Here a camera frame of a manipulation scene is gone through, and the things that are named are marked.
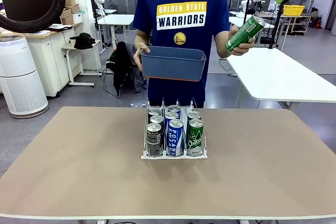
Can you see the person's left forearm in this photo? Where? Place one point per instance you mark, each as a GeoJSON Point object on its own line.
{"type": "Point", "coordinates": [221, 47]}

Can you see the small white box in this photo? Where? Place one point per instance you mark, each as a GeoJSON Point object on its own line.
{"type": "Point", "coordinates": [78, 19]}

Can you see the green Chilsung can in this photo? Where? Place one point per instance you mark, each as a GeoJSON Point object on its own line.
{"type": "Point", "coordinates": [194, 115]}
{"type": "Point", "coordinates": [244, 33]}
{"type": "Point", "coordinates": [195, 140]}

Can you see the black computer monitor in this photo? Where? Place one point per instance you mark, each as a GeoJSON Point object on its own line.
{"type": "Point", "coordinates": [26, 6]}

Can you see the small white rolling table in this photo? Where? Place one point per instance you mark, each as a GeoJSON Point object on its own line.
{"type": "Point", "coordinates": [66, 48]}

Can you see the person in blue shirt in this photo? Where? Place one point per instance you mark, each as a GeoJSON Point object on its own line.
{"type": "Point", "coordinates": [181, 58]}

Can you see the white air purifier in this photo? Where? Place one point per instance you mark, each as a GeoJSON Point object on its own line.
{"type": "Point", "coordinates": [21, 82]}

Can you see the wooden shelf table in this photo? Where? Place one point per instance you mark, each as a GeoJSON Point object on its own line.
{"type": "Point", "coordinates": [302, 23]}

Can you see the yellow plastic basket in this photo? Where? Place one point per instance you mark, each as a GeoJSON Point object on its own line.
{"type": "Point", "coordinates": [294, 10]}

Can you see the black cap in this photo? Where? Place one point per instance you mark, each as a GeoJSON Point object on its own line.
{"type": "Point", "coordinates": [82, 41]}

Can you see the brown cardboard box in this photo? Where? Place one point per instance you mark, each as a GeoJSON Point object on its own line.
{"type": "Point", "coordinates": [72, 9]}
{"type": "Point", "coordinates": [67, 20]}
{"type": "Point", "coordinates": [69, 0]}

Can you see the blue Pocari Sweat can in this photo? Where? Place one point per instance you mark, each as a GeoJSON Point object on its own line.
{"type": "Point", "coordinates": [174, 108]}
{"type": "Point", "coordinates": [176, 140]}
{"type": "Point", "coordinates": [171, 115]}

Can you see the black tripod stand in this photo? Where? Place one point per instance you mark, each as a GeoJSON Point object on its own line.
{"type": "Point", "coordinates": [270, 42]}

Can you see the dark jacket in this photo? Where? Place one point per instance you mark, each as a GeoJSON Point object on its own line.
{"type": "Point", "coordinates": [126, 69]}

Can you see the large white side table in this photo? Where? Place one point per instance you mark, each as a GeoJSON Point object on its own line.
{"type": "Point", "coordinates": [275, 77]}

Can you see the clear white can dispenser rack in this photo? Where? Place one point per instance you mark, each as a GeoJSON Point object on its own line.
{"type": "Point", "coordinates": [173, 157]}

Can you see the person's left hand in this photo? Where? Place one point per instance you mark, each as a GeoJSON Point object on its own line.
{"type": "Point", "coordinates": [240, 52]}

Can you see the white desk cabinet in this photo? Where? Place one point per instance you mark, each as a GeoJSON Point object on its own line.
{"type": "Point", "coordinates": [55, 58]}

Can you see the red fire extinguisher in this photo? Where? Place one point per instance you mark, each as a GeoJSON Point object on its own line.
{"type": "Point", "coordinates": [317, 22]}

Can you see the person's right hand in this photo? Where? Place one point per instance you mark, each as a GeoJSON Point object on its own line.
{"type": "Point", "coordinates": [137, 53]}

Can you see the person's right forearm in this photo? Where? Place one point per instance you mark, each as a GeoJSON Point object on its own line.
{"type": "Point", "coordinates": [143, 36]}

